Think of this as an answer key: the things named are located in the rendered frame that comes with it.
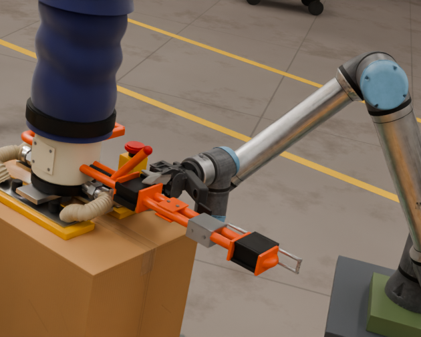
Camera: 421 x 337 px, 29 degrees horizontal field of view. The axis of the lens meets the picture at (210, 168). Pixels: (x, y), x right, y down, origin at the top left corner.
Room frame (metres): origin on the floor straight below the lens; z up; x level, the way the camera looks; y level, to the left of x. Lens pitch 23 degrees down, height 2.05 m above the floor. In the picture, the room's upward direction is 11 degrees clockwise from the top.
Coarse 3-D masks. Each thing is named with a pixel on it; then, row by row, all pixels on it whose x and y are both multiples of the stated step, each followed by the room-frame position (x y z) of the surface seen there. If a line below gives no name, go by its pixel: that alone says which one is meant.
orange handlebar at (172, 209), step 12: (24, 132) 1.98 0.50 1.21; (120, 132) 2.13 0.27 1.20; (84, 168) 1.84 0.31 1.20; (108, 168) 1.86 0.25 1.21; (108, 180) 1.80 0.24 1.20; (144, 204) 1.73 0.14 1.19; (156, 204) 1.71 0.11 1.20; (168, 204) 1.71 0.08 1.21; (180, 204) 1.73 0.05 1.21; (168, 216) 1.68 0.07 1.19; (180, 216) 1.67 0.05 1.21; (192, 216) 1.70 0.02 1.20; (216, 240) 1.61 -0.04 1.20; (228, 240) 1.60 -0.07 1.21; (264, 264) 1.54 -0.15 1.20; (276, 264) 1.56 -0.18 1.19
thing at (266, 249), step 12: (240, 240) 1.58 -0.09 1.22; (252, 240) 1.60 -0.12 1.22; (264, 240) 1.61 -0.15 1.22; (228, 252) 1.57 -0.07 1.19; (240, 252) 1.57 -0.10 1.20; (252, 252) 1.55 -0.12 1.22; (264, 252) 1.55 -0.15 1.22; (276, 252) 1.58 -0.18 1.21; (240, 264) 1.56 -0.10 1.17; (252, 264) 1.55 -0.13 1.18
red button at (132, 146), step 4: (128, 144) 2.43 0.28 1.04; (132, 144) 2.44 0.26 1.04; (136, 144) 2.45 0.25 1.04; (140, 144) 2.45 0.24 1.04; (128, 148) 2.42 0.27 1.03; (132, 148) 2.42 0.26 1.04; (136, 148) 2.42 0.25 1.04; (140, 148) 2.43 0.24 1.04; (128, 152) 2.44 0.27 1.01; (132, 152) 2.42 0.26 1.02; (136, 152) 2.41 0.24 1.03; (132, 156) 2.43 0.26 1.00
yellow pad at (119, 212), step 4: (100, 184) 2.00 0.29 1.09; (108, 188) 1.94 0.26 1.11; (116, 208) 1.89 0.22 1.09; (120, 208) 1.89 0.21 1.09; (124, 208) 1.89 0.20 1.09; (112, 212) 1.87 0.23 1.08; (116, 212) 1.87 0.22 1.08; (120, 212) 1.87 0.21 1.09; (124, 212) 1.88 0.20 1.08; (128, 212) 1.89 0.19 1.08; (132, 212) 1.90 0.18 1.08; (116, 216) 1.87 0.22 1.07; (120, 216) 1.86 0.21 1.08; (124, 216) 1.88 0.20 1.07
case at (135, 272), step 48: (0, 240) 1.75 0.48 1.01; (48, 240) 1.69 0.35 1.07; (96, 240) 1.73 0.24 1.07; (144, 240) 1.78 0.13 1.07; (192, 240) 1.88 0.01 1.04; (0, 288) 1.74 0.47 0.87; (48, 288) 1.65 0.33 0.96; (96, 288) 1.59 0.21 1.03; (144, 288) 1.74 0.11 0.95; (0, 336) 1.73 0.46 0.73; (48, 336) 1.64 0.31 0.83; (96, 336) 1.61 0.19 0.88; (144, 336) 1.77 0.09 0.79
